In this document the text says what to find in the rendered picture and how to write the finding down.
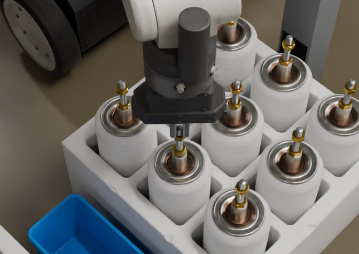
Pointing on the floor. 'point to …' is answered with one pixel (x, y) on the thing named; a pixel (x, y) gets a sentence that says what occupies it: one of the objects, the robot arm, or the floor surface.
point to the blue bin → (78, 231)
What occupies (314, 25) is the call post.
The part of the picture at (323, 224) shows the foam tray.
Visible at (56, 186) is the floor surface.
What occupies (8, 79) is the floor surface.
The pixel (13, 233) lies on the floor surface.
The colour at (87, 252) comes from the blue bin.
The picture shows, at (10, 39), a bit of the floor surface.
